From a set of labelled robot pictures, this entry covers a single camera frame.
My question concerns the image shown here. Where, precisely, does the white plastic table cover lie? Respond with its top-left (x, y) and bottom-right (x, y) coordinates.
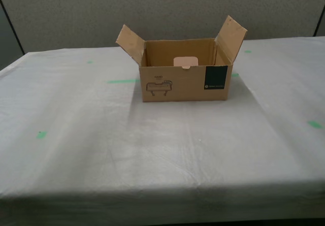
top-left (0, 36), bottom-right (325, 226)

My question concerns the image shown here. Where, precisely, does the grey fabric cubicle partition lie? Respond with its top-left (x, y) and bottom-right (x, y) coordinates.
top-left (0, 0), bottom-right (325, 56)

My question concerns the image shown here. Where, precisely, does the brown cardboard box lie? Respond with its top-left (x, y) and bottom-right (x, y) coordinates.
top-left (115, 15), bottom-right (248, 103)

